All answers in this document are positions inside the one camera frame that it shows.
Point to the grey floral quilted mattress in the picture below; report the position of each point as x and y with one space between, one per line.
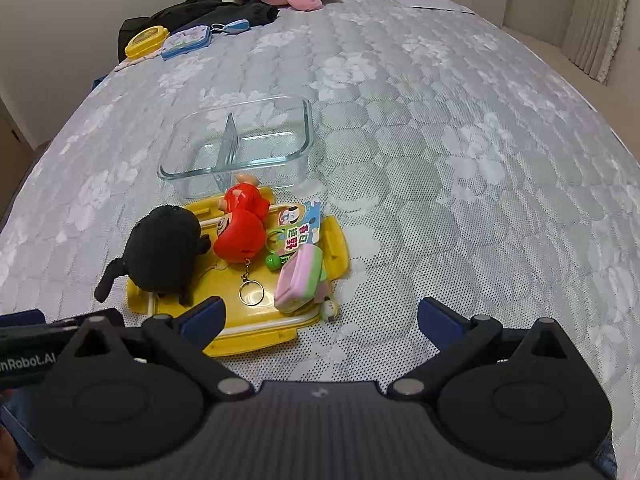
450 160

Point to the yellow container lid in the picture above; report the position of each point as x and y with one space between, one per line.
335 250

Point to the small yellow box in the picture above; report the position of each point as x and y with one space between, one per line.
145 40

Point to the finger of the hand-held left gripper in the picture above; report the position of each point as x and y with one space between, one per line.
62 324
22 318

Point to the black plush toy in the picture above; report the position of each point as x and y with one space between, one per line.
160 250

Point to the black cloth bag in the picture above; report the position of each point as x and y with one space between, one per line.
200 7

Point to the person's blue jeans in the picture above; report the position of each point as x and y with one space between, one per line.
20 425

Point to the clear glass divided container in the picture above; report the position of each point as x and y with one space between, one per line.
260 160

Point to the blue white packet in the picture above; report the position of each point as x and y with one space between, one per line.
184 41

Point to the pink and green squishy toy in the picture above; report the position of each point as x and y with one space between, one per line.
297 277

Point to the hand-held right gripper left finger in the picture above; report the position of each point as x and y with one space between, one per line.
202 321

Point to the beige curtain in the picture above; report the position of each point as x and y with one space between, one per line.
597 15

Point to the white papers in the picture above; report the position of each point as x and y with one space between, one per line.
425 0

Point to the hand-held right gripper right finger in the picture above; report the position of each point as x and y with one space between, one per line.
441 321

